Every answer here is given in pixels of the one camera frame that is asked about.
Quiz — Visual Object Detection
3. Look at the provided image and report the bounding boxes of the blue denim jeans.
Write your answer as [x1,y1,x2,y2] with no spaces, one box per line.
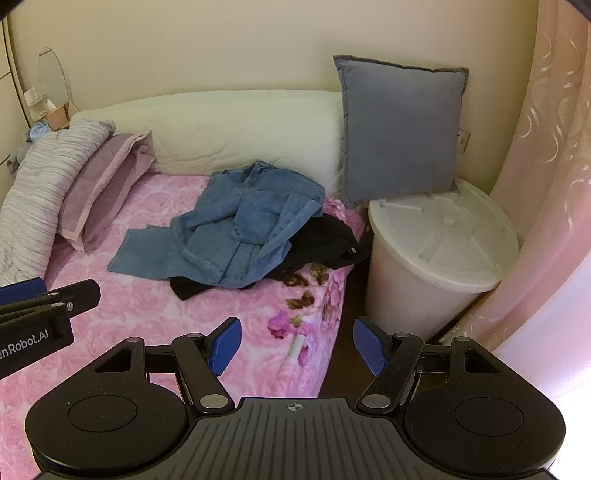
[108,161,325,289]

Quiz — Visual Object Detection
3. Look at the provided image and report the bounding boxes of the pink floral blanket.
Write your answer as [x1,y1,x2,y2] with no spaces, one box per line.
[1,174,348,479]

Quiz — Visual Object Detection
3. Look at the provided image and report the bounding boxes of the grey striped quilt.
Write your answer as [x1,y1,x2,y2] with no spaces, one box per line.
[0,120,116,286]

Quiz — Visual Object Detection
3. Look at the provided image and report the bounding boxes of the white blanket label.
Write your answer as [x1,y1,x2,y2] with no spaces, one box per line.
[287,334,307,359]

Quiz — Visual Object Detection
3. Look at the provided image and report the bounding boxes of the white plastic bucket with lid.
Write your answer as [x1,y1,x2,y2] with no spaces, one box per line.
[366,179,519,340]

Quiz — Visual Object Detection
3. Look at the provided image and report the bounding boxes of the black garment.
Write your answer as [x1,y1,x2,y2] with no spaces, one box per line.
[164,202,367,300]

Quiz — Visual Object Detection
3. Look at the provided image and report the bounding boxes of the purple pillow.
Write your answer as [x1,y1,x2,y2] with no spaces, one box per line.
[57,132,155,253]

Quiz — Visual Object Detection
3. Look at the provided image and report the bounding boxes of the pink curtain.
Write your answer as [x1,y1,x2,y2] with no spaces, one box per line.
[443,1,590,396]

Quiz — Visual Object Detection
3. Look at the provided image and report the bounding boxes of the oval mirror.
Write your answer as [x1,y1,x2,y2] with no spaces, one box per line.
[37,47,70,113]

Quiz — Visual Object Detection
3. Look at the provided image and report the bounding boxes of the cream quilted headboard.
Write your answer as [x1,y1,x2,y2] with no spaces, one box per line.
[72,90,342,196]

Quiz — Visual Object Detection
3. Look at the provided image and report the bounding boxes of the grey blue square cushion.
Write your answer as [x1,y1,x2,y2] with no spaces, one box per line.
[334,55,470,206]

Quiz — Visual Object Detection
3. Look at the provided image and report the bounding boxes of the wall power socket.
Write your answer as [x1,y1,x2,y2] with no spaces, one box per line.
[457,129,471,154]

